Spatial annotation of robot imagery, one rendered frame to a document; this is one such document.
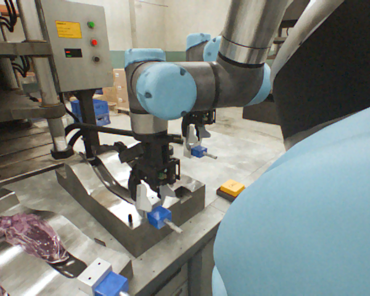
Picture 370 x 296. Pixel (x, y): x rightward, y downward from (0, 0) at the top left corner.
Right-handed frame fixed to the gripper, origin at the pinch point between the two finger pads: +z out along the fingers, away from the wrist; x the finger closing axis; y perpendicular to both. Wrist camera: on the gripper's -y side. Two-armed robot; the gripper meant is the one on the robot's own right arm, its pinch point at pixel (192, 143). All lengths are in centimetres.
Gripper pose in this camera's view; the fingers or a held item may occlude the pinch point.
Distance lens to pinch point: 81.4
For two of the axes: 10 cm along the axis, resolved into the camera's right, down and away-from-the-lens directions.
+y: 7.3, 2.7, -6.3
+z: 0.0, 9.2, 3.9
